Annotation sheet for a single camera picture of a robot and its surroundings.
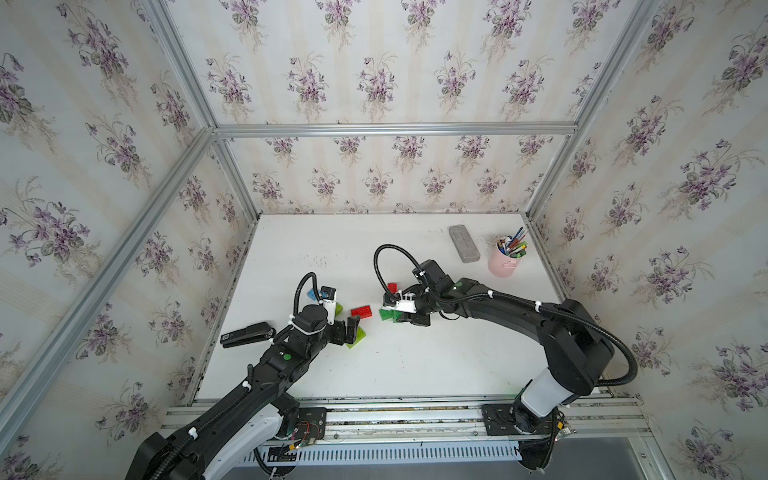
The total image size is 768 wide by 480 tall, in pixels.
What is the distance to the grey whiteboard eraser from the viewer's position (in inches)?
41.9

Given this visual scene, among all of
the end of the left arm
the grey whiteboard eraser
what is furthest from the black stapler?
the grey whiteboard eraser

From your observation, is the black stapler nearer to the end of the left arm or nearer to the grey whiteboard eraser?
the end of the left arm
